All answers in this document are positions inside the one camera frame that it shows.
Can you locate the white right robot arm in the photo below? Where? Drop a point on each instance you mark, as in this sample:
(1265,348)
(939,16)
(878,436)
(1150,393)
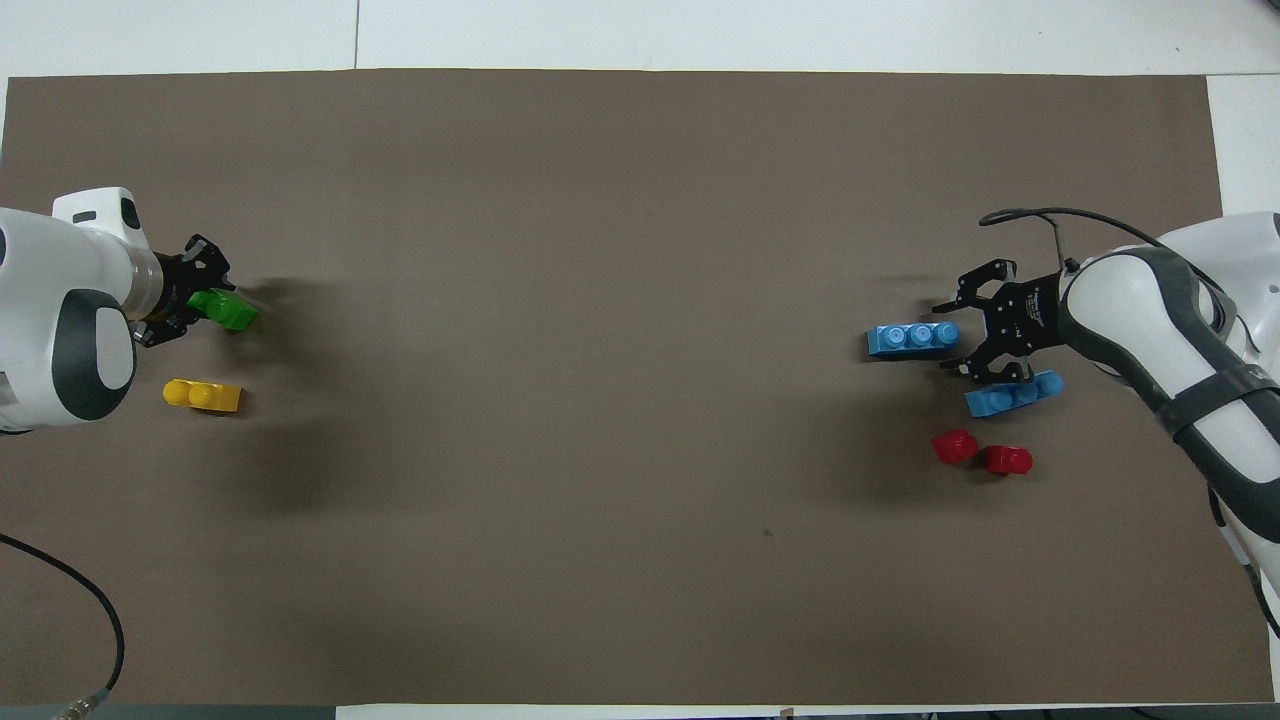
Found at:
(1180,340)

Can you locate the red toy block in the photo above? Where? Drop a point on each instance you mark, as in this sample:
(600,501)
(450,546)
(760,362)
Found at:
(955,447)
(1008,460)

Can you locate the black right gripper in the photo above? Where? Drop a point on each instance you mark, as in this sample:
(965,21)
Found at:
(1025,320)

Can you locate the yellow two-stud toy block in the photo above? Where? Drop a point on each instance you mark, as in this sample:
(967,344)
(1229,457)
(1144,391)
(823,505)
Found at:
(205,396)

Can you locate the blue three-stud toy block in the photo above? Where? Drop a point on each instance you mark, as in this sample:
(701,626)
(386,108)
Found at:
(912,340)
(1005,400)

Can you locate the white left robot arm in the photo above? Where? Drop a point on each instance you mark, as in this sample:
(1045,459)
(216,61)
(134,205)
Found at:
(60,310)

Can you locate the green two-stud toy block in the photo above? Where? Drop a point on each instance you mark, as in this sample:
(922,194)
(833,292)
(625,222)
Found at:
(225,310)

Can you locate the brown table mat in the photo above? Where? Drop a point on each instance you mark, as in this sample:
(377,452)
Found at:
(600,400)

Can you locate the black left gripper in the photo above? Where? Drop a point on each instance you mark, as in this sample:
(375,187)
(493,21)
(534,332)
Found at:
(170,285)

